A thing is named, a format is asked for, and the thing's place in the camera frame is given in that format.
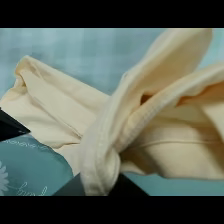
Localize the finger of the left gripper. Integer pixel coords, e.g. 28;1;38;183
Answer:
0;107;31;143

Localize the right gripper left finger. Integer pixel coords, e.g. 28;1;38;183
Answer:
53;172;86;197

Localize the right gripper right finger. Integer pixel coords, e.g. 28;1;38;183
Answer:
111;172;150;197

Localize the cream T-shirt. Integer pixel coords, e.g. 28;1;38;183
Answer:
0;28;224;197

